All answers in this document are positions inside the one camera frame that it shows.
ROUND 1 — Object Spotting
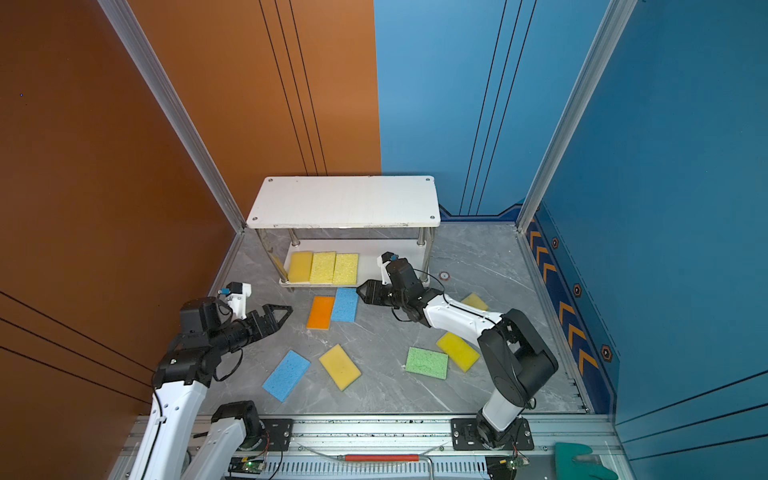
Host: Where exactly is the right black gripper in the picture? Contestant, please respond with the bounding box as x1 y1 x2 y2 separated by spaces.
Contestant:
354 280 409 309

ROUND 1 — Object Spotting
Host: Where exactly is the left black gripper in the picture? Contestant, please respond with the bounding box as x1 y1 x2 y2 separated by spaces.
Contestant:
211 305 292 357

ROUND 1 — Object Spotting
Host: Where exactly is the light yellow sponge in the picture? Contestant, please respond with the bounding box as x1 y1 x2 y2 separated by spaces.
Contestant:
309 252 336 284
332 253 359 286

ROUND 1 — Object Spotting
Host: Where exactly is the thick yellow sponge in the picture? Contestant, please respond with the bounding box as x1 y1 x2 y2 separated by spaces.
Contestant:
288 252 313 283

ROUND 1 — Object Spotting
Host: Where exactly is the dark yellow sponge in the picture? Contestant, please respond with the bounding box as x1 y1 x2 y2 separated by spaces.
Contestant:
319 344 361 391

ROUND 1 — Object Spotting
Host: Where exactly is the green sponge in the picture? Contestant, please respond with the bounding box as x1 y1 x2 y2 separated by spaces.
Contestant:
405 347 449 380

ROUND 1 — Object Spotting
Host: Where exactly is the white two-tier shelf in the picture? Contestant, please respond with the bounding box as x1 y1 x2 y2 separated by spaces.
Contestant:
247 176 441 288

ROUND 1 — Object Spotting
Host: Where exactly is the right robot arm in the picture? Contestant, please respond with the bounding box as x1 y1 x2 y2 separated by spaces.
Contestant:
356 252 559 450

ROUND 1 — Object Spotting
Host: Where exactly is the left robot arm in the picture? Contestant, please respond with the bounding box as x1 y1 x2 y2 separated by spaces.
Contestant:
130 297 293 479

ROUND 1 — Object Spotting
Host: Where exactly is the small blue sponge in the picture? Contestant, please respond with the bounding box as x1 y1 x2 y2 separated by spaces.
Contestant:
331 288 359 323

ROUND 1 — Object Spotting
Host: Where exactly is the orange sponge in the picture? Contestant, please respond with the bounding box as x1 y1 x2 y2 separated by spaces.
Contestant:
306 296 335 330

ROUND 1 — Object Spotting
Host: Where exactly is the large blue sponge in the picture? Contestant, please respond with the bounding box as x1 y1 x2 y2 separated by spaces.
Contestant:
262 350 311 402

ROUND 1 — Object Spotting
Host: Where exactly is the tan yellow sponge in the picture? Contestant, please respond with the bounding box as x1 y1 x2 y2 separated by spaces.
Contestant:
462 293 489 311

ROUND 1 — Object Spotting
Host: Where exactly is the left circuit board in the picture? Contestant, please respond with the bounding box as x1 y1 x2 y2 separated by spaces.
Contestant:
226 456 266 478

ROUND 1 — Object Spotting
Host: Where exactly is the circuit board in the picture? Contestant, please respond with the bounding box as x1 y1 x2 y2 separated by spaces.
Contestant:
226 456 266 478
499 453 530 477

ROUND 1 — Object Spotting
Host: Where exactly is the right circuit board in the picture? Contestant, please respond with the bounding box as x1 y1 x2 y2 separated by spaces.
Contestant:
499 453 530 477

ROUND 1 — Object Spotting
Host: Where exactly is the green glove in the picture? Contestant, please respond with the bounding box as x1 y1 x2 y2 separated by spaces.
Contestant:
554 442 619 480

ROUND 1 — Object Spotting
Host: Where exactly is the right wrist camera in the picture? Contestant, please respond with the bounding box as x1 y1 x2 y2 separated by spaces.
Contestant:
377 251 398 285

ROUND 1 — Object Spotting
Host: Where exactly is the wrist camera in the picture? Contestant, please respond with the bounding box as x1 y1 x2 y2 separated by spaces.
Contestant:
219 282 252 320
377 251 398 285

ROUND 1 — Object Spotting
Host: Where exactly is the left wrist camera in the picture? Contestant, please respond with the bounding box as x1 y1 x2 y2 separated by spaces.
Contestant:
219 282 252 320

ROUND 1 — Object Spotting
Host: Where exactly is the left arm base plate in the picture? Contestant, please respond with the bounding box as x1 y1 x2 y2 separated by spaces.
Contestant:
238 418 294 453

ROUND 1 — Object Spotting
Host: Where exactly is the red handled tool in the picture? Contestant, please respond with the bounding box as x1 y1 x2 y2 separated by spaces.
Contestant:
339 454 421 463

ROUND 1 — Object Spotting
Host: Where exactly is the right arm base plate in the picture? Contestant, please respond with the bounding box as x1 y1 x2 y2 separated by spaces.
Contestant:
450 416 535 452

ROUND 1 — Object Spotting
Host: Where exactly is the left aluminium frame post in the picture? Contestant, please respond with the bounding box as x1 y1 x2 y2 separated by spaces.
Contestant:
98 0 246 233

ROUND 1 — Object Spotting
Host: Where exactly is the aluminium frame post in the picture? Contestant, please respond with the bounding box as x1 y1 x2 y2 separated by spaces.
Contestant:
98 0 246 233
516 0 638 234

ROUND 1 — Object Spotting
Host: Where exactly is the right aluminium frame post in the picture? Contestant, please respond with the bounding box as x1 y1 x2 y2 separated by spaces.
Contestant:
516 0 638 234

